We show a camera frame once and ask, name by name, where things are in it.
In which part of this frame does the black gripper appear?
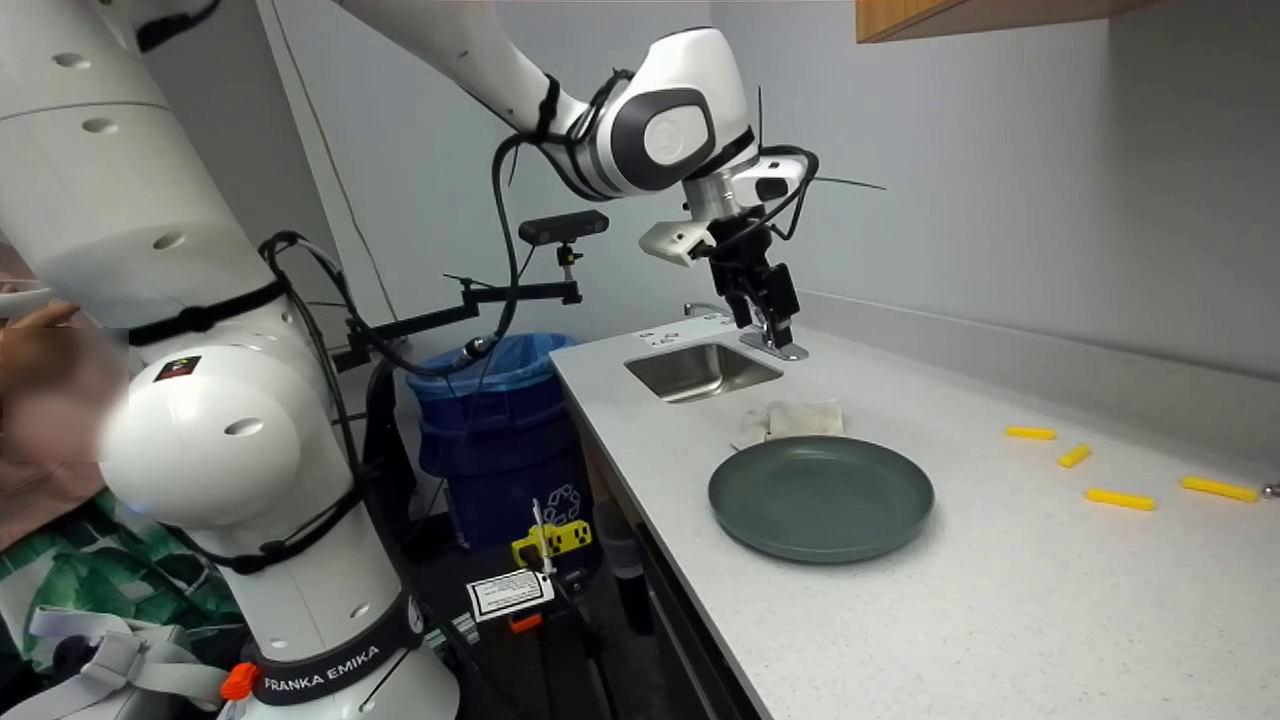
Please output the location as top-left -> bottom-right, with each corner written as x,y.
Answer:
712,211 -> 801,348

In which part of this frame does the white towel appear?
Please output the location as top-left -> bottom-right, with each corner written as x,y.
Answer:
763,405 -> 847,438

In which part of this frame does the dark green plate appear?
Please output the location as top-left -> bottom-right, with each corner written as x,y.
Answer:
706,434 -> 935,564

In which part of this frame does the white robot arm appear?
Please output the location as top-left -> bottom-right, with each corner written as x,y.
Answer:
0,0 -> 815,720

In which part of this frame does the white label plate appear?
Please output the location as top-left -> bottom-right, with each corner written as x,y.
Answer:
469,571 -> 556,622

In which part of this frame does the steel sink basin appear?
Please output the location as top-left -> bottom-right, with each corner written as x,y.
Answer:
627,342 -> 781,405

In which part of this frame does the yellow pasta piece far left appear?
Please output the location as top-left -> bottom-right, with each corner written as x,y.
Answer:
1004,425 -> 1061,443

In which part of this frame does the blue trash bin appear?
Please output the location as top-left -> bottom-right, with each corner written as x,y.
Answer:
407,331 -> 590,553

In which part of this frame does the yellow black label tag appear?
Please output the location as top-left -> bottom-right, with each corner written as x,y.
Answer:
512,520 -> 590,571

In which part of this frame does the yellow pasta piece small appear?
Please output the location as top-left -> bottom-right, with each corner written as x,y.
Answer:
1056,443 -> 1093,467

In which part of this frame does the yellow pasta piece front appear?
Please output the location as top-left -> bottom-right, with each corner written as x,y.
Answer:
1082,487 -> 1157,513

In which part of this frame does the yellow pasta piece right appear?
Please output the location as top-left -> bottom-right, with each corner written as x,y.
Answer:
1179,475 -> 1261,504

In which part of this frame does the person in pink sweater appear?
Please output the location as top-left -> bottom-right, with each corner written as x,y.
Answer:
0,234 -> 256,694

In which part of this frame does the black camera on mount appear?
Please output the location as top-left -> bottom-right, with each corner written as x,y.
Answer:
519,206 -> 606,244

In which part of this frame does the wooden wall cabinet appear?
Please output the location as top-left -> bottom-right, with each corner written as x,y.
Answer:
856,0 -> 1147,42

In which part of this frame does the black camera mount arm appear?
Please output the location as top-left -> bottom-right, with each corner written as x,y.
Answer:
337,241 -> 578,367

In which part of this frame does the grey cloth strap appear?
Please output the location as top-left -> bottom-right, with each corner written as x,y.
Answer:
23,619 -> 233,720

